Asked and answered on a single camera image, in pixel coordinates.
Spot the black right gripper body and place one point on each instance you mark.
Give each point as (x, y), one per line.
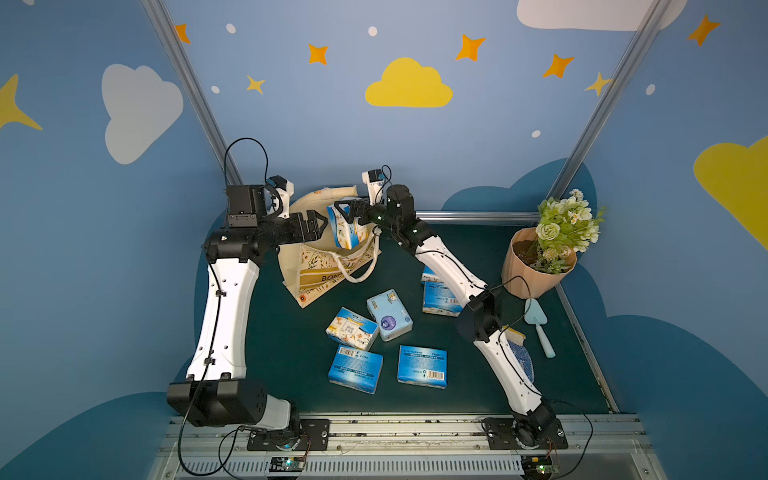
(362, 211)

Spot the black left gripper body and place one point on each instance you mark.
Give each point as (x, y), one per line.
(299, 225)

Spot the tissue pack cream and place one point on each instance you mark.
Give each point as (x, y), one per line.
(348, 233)
(428, 275)
(353, 330)

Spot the beige canvas tote bag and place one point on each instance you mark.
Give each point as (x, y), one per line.
(310, 269)

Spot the tissue pack cream top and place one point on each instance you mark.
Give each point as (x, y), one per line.
(428, 275)

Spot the blue tissue pack barcode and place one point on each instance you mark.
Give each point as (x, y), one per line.
(438, 299)

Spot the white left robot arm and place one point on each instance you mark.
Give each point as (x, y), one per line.
(215, 391)

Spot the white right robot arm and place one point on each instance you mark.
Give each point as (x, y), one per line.
(535, 422)

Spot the light blue tissue pack purple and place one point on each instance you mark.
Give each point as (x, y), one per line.
(390, 314)

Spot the potted green white flowers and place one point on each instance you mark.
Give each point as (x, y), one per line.
(539, 257)

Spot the mint green garden trowel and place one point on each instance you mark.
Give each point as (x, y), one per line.
(535, 316)

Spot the blue dotted work glove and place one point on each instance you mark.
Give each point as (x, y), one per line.
(516, 341)

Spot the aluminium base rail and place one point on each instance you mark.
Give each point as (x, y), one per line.
(412, 446)

